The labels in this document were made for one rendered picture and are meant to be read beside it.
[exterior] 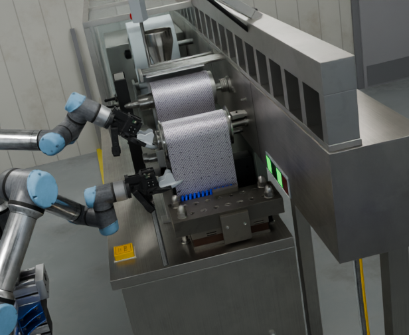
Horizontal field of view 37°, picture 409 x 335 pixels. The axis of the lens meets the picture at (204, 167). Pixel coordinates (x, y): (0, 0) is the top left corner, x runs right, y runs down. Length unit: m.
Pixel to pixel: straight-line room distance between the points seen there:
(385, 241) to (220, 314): 0.87
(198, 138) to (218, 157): 0.11
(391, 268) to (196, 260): 0.71
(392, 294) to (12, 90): 4.74
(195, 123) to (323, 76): 0.93
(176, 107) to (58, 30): 3.54
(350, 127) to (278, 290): 0.98
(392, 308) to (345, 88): 0.69
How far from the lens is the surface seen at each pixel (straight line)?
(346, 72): 1.40
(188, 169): 2.26
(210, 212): 2.14
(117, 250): 2.26
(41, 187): 1.97
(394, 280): 1.76
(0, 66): 5.95
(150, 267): 2.15
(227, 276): 2.19
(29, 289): 2.56
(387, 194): 1.53
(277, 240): 2.17
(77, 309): 3.73
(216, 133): 2.23
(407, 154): 1.52
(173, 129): 2.22
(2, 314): 1.95
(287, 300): 2.31
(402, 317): 1.84
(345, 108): 1.42
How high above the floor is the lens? 2.00
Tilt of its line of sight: 23 degrees down
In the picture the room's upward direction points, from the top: 11 degrees counter-clockwise
